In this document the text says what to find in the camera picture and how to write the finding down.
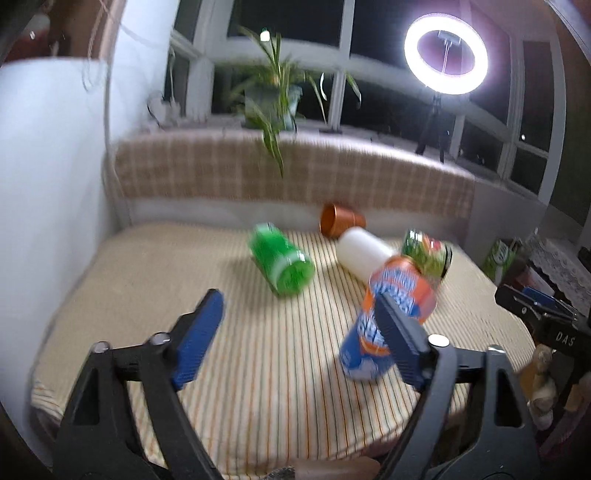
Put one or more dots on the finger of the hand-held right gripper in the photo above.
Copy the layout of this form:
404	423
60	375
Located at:
531	302

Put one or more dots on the black tripod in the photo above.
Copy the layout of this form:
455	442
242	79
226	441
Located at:
431	124

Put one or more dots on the person's right hand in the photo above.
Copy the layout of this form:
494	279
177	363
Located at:
540	383

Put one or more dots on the plaid cloth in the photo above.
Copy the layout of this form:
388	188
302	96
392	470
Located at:
207	175

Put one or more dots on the green plastic bottle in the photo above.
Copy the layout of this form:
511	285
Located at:
279	258

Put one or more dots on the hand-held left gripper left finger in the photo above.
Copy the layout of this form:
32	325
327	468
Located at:
198	334

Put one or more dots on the white lace cloth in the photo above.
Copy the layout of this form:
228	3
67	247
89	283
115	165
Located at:
561	261

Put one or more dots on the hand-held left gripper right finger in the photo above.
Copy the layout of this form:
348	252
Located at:
400	341

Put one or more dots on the copper orange cup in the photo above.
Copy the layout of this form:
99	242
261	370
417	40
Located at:
339	220

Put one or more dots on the potted green plant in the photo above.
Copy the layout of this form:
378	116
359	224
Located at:
272	99

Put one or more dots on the striped tablecloth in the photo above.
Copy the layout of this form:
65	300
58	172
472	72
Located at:
184	267

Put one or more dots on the green cardboard box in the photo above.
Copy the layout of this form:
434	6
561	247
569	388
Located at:
501	258

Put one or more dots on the green and red printed cup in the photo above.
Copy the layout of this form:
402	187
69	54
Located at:
427	254

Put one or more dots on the orange and blue printed cup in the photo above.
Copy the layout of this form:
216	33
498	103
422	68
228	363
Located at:
401	286

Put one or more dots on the white cup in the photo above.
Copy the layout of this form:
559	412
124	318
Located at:
362	251

